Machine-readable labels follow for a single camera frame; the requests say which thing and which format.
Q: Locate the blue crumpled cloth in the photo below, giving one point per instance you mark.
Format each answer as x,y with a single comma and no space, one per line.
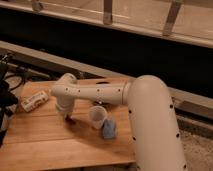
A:
109,129

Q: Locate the white plastic bottle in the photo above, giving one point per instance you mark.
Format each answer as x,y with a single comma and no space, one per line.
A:
34,101

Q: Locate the red chili pepper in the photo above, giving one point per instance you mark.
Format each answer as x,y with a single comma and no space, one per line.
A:
68,119

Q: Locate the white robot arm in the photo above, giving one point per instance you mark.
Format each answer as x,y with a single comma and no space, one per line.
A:
156,136

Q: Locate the black equipment with cables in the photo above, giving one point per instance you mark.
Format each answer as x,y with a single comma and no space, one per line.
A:
7,98

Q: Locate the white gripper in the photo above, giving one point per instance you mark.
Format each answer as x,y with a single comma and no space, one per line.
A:
65,110

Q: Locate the wooden table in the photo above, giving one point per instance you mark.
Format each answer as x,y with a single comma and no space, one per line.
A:
43,140

